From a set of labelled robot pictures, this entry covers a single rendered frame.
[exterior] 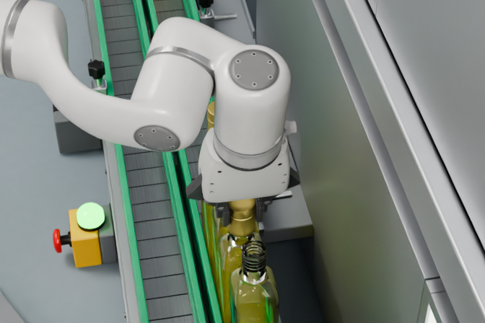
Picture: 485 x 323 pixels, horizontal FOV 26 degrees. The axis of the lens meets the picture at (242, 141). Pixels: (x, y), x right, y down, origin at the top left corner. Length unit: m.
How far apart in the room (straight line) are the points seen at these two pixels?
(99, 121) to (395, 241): 0.32
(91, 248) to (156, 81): 0.73
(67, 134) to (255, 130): 0.89
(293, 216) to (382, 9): 0.59
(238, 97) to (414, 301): 0.26
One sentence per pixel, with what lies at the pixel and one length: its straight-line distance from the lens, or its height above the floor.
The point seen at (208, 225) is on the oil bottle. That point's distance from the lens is 1.43.
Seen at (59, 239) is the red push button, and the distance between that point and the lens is 1.73.
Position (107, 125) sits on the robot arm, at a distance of 1.03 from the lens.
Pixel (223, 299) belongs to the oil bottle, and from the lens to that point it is 1.37.
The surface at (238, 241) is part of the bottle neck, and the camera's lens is 1.30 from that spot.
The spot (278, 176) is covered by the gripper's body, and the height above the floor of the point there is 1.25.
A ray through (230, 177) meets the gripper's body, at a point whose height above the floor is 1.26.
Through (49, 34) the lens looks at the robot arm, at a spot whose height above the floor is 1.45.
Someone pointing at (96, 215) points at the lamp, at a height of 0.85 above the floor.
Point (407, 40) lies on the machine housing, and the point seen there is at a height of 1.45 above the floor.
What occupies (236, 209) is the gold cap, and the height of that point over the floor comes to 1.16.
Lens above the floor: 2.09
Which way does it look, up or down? 43 degrees down
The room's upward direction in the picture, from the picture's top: straight up
